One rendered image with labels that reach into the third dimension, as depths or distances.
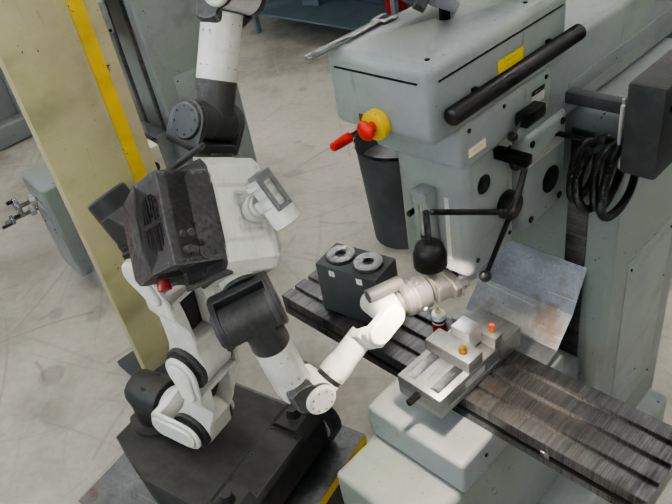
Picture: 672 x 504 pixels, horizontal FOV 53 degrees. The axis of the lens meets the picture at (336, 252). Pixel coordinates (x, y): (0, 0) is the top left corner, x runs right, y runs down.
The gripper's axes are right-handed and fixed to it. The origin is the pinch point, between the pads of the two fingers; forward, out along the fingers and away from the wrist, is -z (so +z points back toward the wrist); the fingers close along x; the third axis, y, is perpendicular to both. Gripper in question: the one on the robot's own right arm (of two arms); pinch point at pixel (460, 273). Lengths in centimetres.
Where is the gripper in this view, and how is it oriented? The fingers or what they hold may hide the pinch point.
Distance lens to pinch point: 174.5
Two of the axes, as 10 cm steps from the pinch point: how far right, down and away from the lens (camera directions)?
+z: -8.8, 3.7, -3.0
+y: 1.4, 8.0, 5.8
